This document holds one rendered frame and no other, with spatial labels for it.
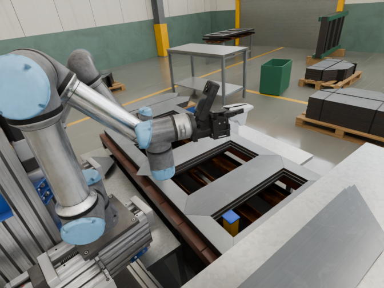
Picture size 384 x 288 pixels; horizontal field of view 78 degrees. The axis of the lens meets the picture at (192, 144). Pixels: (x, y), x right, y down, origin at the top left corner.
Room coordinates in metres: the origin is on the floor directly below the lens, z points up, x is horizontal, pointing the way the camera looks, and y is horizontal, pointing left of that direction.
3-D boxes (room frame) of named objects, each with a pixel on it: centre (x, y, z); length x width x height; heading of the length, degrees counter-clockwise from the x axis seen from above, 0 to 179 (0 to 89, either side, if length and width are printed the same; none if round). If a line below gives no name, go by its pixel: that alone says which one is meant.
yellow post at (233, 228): (0.74, -0.15, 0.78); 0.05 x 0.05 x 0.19; 33
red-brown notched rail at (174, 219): (1.16, 0.33, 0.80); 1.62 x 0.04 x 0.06; 33
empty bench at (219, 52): (4.82, -0.42, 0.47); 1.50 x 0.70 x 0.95; 41
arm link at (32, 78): (0.52, 0.35, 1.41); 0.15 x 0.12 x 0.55; 16
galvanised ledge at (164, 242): (1.26, 0.54, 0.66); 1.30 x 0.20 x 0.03; 33
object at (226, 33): (7.87, -1.46, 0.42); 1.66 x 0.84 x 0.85; 131
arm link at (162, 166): (0.61, 0.10, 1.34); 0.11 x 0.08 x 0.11; 16
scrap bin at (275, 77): (4.75, -1.81, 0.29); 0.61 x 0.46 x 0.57; 141
